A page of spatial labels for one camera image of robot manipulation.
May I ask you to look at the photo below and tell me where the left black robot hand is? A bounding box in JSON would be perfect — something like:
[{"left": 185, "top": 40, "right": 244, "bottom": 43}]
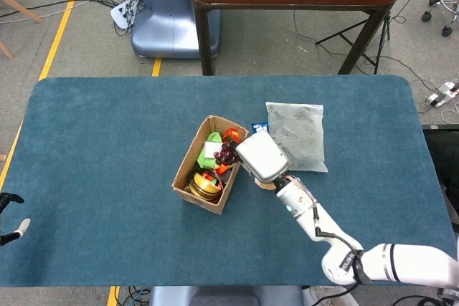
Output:
[{"left": 0, "top": 193, "right": 32, "bottom": 246}]

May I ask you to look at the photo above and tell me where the blue felt table mat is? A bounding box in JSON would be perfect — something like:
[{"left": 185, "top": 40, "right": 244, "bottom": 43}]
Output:
[{"left": 0, "top": 75, "right": 456, "bottom": 288}]

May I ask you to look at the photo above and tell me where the white floor power strip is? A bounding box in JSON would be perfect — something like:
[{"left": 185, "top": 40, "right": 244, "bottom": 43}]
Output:
[{"left": 425, "top": 82, "right": 459, "bottom": 108}]

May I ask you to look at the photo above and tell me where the bunch of dark red grapes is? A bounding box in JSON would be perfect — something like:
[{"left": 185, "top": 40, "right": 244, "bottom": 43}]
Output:
[{"left": 214, "top": 140, "right": 240, "bottom": 164}]

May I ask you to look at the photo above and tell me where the black tripod stand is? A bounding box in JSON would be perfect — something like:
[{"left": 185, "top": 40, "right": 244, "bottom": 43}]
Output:
[{"left": 315, "top": 0, "right": 422, "bottom": 75}]

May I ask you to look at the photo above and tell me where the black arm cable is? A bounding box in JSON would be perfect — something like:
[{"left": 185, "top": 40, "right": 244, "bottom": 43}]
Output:
[{"left": 311, "top": 205, "right": 374, "bottom": 285}]

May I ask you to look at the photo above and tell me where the open brown cardboard box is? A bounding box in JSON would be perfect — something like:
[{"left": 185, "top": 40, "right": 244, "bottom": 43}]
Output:
[{"left": 171, "top": 115, "right": 250, "bottom": 216}]

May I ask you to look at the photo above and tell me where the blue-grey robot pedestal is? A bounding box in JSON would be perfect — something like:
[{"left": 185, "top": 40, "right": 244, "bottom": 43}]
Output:
[{"left": 131, "top": 0, "right": 222, "bottom": 59}]

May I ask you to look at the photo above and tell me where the grey translucent plastic bag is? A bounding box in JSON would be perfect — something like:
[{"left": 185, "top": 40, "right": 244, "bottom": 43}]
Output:
[{"left": 265, "top": 100, "right": 329, "bottom": 173}]

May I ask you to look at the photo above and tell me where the black bulky object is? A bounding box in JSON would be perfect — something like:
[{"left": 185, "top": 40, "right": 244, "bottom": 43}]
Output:
[{"left": 422, "top": 124, "right": 459, "bottom": 235}]

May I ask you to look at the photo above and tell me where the grey-blue robot torso base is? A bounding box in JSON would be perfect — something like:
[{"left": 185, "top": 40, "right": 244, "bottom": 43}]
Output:
[{"left": 148, "top": 285, "right": 304, "bottom": 306}]

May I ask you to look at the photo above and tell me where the orange fruit jelly cup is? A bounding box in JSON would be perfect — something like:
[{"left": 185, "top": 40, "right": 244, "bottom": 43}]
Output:
[{"left": 253, "top": 176, "right": 278, "bottom": 191}]

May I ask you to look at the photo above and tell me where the orange ribbon packet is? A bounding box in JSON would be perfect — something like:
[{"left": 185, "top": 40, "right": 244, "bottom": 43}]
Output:
[{"left": 214, "top": 126, "right": 248, "bottom": 176}]

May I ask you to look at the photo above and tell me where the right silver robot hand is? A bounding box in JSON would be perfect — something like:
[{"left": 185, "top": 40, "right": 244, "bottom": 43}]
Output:
[{"left": 235, "top": 130, "right": 290, "bottom": 182}]

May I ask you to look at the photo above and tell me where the round gold tin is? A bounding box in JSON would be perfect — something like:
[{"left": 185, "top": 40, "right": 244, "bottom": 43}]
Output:
[{"left": 186, "top": 171, "right": 224, "bottom": 204}]

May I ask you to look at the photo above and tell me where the white power strip with plugs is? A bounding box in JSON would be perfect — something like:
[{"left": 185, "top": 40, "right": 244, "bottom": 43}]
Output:
[{"left": 110, "top": 0, "right": 139, "bottom": 29}]

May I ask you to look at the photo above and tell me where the slanted wooden pole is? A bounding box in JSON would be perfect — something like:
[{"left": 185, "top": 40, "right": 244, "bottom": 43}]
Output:
[{"left": 0, "top": 0, "right": 44, "bottom": 24}]

